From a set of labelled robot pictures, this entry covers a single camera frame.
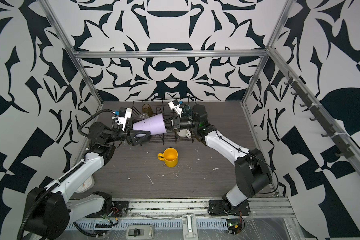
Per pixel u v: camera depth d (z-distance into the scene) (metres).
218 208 0.75
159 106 1.10
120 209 0.73
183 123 0.66
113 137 0.61
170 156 0.89
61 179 0.45
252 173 0.44
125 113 0.58
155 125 0.61
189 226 0.69
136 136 0.61
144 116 0.96
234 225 0.71
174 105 0.69
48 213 0.39
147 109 1.05
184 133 0.98
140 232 0.66
